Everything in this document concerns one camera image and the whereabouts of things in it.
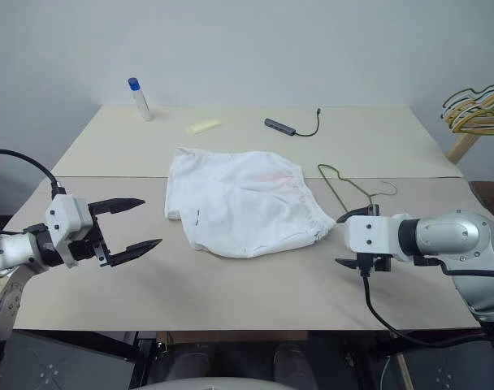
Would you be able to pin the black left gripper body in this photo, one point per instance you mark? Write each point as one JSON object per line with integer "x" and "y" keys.
{"x": 84, "y": 247}

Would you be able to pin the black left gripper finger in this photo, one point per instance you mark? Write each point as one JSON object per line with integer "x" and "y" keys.
{"x": 117, "y": 205}
{"x": 137, "y": 251}

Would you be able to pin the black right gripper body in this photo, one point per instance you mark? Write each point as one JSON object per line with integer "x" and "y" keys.
{"x": 373, "y": 263}

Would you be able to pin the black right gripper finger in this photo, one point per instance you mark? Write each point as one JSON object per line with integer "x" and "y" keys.
{"x": 347, "y": 263}
{"x": 358, "y": 213}

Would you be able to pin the white shorts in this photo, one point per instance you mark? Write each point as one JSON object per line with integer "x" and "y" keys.
{"x": 247, "y": 199}

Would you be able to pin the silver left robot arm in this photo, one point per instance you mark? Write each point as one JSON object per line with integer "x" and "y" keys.
{"x": 11, "y": 250}

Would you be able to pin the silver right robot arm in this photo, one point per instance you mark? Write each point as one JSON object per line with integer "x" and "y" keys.
{"x": 454, "y": 235}

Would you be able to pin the white bottle with blue cap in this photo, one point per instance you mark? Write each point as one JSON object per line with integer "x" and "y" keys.
{"x": 141, "y": 101}

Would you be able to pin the dark rounded shape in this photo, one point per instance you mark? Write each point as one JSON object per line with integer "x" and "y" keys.
{"x": 289, "y": 361}

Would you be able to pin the pale yellow packet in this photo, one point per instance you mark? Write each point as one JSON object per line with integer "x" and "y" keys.
{"x": 203, "y": 125}

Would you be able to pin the brown cardboard box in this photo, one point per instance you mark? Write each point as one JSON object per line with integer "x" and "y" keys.
{"x": 492, "y": 199}

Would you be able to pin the grey robot torso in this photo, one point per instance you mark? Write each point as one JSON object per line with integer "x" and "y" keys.
{"x": 218, "y": 384}

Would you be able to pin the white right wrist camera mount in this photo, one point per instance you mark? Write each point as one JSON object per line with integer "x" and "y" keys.
{"x": 371, "y": 235}

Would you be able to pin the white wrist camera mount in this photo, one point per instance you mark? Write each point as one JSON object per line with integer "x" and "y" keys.
{"x": 66, "y": 219}
{"x": 371, "y": 235}

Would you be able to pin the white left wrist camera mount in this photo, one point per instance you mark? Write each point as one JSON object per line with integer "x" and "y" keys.
{"x": 66, "y": 219}

